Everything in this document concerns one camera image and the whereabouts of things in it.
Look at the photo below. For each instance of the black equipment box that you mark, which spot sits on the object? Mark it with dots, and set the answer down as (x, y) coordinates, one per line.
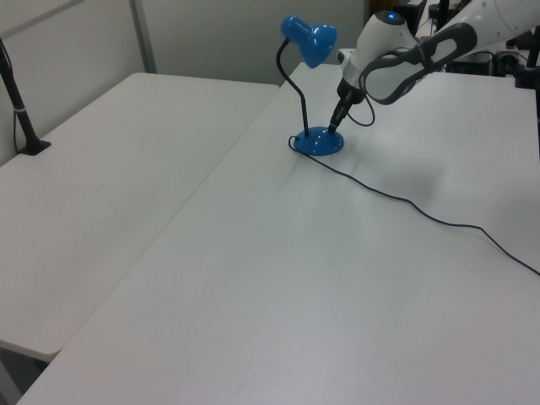
(470, 63)

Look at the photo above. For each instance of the black camera stand pole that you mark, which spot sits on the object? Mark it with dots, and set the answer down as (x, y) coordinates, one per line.
(23, 118)

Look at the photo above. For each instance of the white side table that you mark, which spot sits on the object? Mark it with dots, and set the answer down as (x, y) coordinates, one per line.
(93, 177)

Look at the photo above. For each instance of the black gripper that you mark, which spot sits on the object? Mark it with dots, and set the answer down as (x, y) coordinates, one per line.
(349, 90)

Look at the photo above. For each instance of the black stand with clamp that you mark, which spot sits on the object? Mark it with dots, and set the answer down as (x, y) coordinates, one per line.
(529, 63)

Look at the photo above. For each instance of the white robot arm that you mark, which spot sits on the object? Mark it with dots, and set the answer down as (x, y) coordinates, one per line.
(422, 46)

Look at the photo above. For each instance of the black monitor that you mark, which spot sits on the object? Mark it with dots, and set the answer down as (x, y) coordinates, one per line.
(415, 14)

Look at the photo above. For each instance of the blue gooseneck desk lamp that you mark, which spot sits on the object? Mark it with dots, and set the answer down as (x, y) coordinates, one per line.
(318, 141)

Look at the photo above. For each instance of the grey partition post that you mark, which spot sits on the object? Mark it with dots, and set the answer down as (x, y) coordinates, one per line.
(143, 36)

